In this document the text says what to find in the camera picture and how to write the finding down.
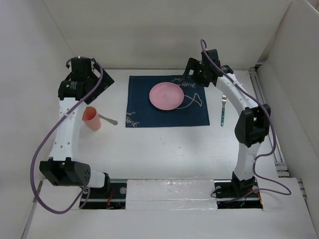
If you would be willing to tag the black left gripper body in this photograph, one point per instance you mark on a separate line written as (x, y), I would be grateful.
(87, 77)

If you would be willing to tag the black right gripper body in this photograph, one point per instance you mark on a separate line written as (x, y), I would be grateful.
(201, 77)

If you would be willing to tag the pink plastic cup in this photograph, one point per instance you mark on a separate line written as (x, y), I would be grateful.
(91, 118)

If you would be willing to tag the dark blue cloth placemat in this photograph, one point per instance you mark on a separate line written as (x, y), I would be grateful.
(142, 113)

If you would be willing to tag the pink plastic plate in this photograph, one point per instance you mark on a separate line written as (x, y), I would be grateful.
(166, 96)

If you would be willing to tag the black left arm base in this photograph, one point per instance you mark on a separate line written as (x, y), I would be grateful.
(113, 198)

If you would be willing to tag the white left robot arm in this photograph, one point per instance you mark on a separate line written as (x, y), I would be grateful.
(63, 168)

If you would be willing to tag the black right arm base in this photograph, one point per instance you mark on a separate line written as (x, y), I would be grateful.
(235, 194)

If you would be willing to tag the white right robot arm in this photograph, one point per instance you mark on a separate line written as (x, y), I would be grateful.
(252, 126)

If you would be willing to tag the fork with green handle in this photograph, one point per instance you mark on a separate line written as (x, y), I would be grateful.
(223, 101)

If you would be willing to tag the aluminium rail front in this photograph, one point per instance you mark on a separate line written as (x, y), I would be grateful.
(169, 189)

